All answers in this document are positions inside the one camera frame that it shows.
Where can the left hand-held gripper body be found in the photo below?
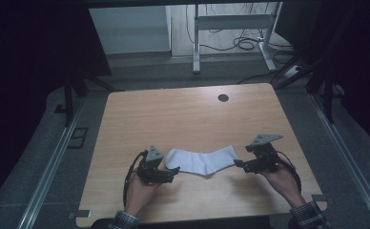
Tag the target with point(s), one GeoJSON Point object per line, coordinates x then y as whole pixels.
{"type": "Point", "coordinates": [151, 165]}

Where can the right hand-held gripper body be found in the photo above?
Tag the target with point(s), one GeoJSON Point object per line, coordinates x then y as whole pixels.
{"type": "Point", "coordinates": [264, 157]}

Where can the white sock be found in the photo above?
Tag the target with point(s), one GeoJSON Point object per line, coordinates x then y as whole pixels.
{"type": "Point", "coordinates": [202, 160]}

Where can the person's left hand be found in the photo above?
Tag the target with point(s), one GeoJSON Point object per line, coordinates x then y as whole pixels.
{"type": "Point", "coordinates": [140, 194]}

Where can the person's right hand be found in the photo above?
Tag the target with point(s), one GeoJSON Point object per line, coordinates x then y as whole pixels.
{"type": "Point", "coordinates": [283, 186]}

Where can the black round table grommet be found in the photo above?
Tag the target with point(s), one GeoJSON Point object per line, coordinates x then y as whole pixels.
{"type": "Point", "coordinates": [223, 98]}

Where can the black stand legs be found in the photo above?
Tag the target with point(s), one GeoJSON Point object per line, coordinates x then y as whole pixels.
{"type": "Point", "coordinates": [68, 101]}
{"type": "Point", "coordinates": [327, 95]}

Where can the white power strip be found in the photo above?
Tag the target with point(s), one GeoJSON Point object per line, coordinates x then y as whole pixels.
{"type": "Point", "coordinates": [292, 71]}

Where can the dark curtain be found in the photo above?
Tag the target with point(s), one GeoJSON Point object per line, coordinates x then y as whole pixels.
{"type": "Point", "coordinates": [30, 63]}
{"type": "Point", "coordinates": [358, 63]}

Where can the grey table corner bracket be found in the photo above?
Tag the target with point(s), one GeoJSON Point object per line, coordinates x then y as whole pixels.
{"type": "Point", "coordinates": [79, 214]}
{"type": "Point", "coordinates": [323, 198]}

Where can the black rectangular floor frame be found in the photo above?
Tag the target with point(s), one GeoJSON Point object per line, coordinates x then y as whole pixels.
{"type": "Point", "coordinates": [78, 129]}

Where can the aluminium floor rail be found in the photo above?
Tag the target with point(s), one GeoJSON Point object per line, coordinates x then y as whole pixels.
{"type": "Point", "coordinates": [51, 165]}
{"type": "Point", "coordinates": [348, 159]}

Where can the white metal desk frame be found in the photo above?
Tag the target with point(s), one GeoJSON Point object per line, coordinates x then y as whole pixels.
{"type": "Point", "coordinates": [196, 38]}

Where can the white wall panel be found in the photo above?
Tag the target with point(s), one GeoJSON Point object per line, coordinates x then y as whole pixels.
{"type": "Point", "coordinates": [129, 28]}

